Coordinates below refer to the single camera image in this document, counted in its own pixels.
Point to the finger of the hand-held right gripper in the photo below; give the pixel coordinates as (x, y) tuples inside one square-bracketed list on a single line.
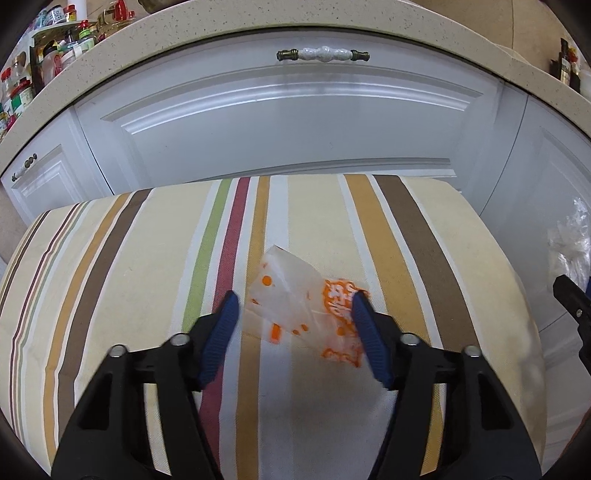
[(572, 297)]

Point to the white cabinet door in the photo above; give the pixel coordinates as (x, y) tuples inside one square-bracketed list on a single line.
[(554, 175)]

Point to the small white drawer front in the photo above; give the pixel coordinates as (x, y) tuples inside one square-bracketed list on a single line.
[(51, 170)]

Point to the wide white drawer front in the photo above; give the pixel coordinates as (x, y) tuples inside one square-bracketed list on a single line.
[(286, 120)]

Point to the beige stone countertop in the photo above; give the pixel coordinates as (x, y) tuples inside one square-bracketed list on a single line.
[(323, 21)]

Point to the oil bottle with red cap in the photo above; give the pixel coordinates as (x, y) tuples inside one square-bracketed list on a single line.
[(115, 10)]

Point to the group of condiment bottles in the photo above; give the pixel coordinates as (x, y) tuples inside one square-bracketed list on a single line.
[(27, 78)]

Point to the clear plastic bag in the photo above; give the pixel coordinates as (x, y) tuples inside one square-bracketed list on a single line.
[(570, 244)]

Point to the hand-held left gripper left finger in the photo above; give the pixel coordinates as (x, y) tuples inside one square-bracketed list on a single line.
[(221, 325)]

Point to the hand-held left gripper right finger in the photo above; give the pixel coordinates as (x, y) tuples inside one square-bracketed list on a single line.
[(369, 341)]

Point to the clear bag with orange print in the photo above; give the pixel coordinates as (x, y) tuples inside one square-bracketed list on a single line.
[(300, 300)]

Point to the striped tablecloth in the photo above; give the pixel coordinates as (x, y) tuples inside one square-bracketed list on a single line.
[(138, 277)]

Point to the dark glass bottle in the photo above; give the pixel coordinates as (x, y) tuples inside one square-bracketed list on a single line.
[(564, 62)]

